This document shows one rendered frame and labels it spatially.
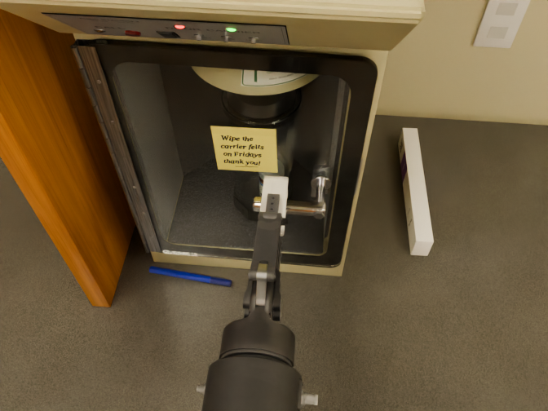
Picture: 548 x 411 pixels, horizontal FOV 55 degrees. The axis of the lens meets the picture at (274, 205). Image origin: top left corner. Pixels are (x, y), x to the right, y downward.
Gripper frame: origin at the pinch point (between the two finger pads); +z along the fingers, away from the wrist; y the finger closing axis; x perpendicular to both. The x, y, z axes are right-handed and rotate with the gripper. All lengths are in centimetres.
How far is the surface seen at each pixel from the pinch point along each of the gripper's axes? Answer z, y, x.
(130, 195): 4.4, -5.9, 20.3
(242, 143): 4.2, 6.0, 4.1
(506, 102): 49, -23, -44
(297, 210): -0.8, 0.4, -2.9
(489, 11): 48, -2, -34
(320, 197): 1.3, 0.6, -5.7
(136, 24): -1.9, 25.9, 11.1
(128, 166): 4.4, 0.2, 19.3
